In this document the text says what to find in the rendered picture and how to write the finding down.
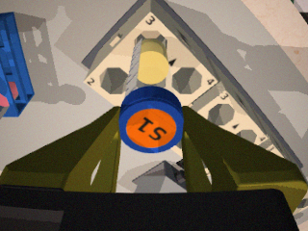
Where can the blue sample tube rack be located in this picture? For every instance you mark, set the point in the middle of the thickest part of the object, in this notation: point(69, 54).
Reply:
point(13, 60)

